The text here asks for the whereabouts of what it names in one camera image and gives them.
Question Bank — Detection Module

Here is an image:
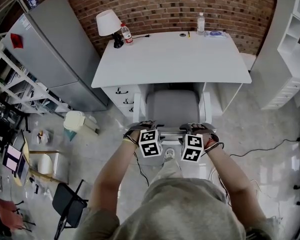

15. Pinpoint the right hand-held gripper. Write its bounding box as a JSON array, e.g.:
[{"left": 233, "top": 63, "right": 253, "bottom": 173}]
[{"left": 180, "top": 133, "right": 205, "bottom": 163}]

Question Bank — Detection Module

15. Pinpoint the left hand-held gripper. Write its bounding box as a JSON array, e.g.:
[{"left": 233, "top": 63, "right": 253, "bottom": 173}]
[{"left": 138, "top": 128, "right": 164, "bottom": 159}]

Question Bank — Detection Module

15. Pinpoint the grey white armchair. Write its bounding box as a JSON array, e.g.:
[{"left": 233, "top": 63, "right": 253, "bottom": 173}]
[{"left": 124, "top": 89, "right": 215, "bottom": 146}]

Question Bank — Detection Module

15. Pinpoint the person's right forearm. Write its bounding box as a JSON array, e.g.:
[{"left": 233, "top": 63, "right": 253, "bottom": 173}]
[{"left": 206, "top": 143, "right": 263, "bottom": 225}]

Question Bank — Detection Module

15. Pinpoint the person's left forearm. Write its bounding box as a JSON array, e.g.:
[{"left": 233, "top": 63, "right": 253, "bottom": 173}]
[{"left": 92, "top": 140, "right": 141, "bottom": 210}]

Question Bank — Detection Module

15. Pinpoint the white desk with drawers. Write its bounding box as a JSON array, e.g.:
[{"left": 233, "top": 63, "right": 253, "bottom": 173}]
[{"left": 91, "top": 31, "right": 253, "bottom": 117}]

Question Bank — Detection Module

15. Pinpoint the black folding chair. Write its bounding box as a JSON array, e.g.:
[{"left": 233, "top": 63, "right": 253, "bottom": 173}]
[{"left": 51, "top": 178, "right": 90, "bottom": 240}]

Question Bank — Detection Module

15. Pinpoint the person's left hand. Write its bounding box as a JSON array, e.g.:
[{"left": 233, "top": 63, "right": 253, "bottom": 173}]
[{"left": 123, "top": 119, "right": 158, "bottom": 148}]

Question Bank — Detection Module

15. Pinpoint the person's right hand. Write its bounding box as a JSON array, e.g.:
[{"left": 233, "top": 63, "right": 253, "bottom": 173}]
[{"left": 179, "top": 122, "right": 220, "bottom": 152}]

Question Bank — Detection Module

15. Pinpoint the person's white shoe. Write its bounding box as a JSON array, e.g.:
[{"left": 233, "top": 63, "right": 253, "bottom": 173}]
[{"left": 162, "top": 147, "right": 176, "bottom": 163}]

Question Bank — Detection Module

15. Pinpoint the person's grey shirt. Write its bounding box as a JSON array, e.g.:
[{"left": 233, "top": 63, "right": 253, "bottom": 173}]
[{"left": 73, "top": 177, "right": 278, "bottom": 240}]

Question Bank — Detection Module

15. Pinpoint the cream pedal trash bin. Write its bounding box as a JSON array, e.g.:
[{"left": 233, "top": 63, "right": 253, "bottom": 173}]
[{"left": 63, "top": 110, "right": 101, "bottom": 136}]

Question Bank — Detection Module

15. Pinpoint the green dustpan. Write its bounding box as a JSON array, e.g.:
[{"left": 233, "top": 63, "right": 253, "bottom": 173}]
[{"left": 63, "top": 128, "right": 78, "bottom": 142}]

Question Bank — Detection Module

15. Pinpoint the white low bench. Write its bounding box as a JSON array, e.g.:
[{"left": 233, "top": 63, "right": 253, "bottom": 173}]
[{"left": 240, "top": 52, "right": 258, "bottom": 72}]

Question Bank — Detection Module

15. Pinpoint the white plastic bag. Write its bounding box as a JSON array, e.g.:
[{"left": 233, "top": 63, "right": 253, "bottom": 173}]
[{"left": 31, "top": 128, "right": 53, "bottom": 145}]

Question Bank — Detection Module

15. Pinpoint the red label water bottle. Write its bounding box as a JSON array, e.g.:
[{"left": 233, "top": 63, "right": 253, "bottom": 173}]
[{"left": 120, "top": 22, "right": 135, "bottom": 46}]

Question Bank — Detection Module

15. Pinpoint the blue wet wipes packet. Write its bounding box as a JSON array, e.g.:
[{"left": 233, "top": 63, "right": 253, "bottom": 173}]
[{"left": 204, "top": 30, "right": 228, "bottom": 39}]

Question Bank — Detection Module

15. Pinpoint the white cabinet with cubby shelves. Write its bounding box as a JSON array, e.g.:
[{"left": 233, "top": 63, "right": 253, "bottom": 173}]
[{"left": 249, "top": 0, "right": 300, "bottom": 111}]

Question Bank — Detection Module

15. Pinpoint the round wooden table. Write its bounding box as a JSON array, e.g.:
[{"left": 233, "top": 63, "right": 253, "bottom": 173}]
[{"left": 13, "top": 133, "right": 68, "bottom": 185}]

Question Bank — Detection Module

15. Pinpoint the clear plastic water bottle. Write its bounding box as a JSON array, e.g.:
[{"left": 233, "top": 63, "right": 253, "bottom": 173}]
[{"left": 196, "top": 12, "right": 206, "bottom": 36}]

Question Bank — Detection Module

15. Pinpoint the white shade table lamp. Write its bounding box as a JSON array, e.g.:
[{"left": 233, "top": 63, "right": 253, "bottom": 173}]
[{"left": 95, "top": 9, "right": 125, "bottom": 49}]

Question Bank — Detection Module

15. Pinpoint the grey refrigerator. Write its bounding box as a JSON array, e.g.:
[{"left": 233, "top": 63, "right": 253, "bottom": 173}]
[{"left": 2, "top": 0, "right": 110, "bottom": 112}]

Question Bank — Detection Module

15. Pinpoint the open laptop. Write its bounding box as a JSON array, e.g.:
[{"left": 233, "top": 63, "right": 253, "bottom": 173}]
[{"left": 2, "top": 131, "right": 31, "bottom": 187}]

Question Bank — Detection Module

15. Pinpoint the white shelving rack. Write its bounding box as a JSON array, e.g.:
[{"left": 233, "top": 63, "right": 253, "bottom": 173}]
[{"left": 0, "top": 0, "right": 71, "bottom": 115}]

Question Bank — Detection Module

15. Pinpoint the red paper decoration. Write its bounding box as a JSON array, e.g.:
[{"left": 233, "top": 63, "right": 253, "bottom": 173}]
[{"left": 9, "top": 33, "right": 25, "bottom": 49}]

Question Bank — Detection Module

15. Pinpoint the long black floor cable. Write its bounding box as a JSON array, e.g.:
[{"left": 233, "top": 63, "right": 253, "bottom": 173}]
[{"left": 229, "top": 136, "right": 300, "bottom": 159}]

